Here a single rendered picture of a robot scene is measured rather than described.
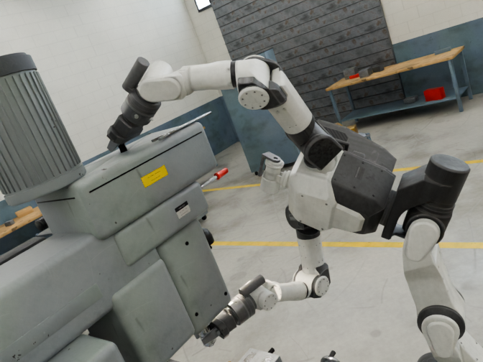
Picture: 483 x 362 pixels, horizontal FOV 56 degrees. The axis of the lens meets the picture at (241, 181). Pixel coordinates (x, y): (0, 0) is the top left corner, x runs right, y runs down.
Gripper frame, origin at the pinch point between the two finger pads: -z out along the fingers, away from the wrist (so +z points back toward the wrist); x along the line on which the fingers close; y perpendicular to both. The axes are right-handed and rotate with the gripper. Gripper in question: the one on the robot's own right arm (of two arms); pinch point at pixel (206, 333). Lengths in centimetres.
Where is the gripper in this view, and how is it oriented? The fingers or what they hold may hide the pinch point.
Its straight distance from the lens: 157.4
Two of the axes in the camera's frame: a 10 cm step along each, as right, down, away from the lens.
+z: 7.7, -4.4, 4.5
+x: 5.3, 0.4, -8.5
